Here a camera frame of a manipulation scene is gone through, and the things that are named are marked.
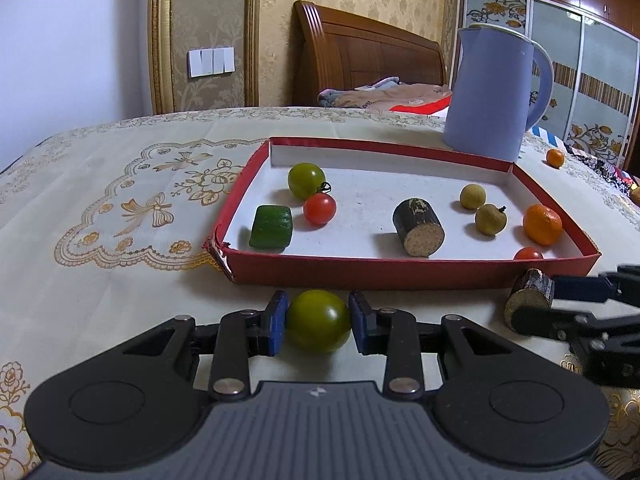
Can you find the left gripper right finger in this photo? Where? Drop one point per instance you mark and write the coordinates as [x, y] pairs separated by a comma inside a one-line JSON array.
[[397, 335]]

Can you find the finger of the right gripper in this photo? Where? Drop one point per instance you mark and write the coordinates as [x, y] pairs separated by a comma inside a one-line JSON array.
[[619, 286], [548, 323]]

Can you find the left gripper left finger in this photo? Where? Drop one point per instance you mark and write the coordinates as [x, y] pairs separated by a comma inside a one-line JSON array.
[[239, 336]]

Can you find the dark sugarcane piece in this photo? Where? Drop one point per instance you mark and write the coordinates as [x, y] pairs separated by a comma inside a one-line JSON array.
[[418, 227]]

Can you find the yellow-green small pear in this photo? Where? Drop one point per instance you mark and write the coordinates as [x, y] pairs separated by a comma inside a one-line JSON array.
[[490, 219]]

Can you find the large orange in tray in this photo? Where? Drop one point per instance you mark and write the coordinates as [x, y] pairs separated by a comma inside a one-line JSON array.
[[542, 225]]

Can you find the green cucumber piece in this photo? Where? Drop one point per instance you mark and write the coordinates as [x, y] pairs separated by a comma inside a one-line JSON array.
[[272, 227]]

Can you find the striped colourful bedding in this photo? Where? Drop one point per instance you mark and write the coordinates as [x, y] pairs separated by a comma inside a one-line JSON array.
[[617, 177]]

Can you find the small orange on table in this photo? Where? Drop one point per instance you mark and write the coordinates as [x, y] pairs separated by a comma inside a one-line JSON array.
[[555, 158]]

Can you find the red shallow box tray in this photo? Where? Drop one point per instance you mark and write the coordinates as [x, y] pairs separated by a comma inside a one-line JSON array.
[[351, 214]]

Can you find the small red cherry tomato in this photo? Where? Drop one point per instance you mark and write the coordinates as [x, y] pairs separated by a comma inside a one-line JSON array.
[[319, 209]]

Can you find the small round yellow-green fruit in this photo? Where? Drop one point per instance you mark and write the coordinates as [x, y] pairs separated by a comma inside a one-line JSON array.
[[472, 196]]

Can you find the patterned wardrobe sliding doors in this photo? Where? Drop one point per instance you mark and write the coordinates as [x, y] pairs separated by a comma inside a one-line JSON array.
[[595, 91]]

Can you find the blue electric kettle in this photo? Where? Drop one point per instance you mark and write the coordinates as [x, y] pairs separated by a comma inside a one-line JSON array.
[[503, 88]]

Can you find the wooden bed headboard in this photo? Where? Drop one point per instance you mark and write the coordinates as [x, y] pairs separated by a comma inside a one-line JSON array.
[[343, 51]]

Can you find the white wall switch panel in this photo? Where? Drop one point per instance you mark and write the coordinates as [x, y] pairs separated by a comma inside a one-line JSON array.
[[211, 62]]

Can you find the gold wall frame moulding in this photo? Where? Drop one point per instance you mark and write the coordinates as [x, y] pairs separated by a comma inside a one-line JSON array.
[[176, 27]]

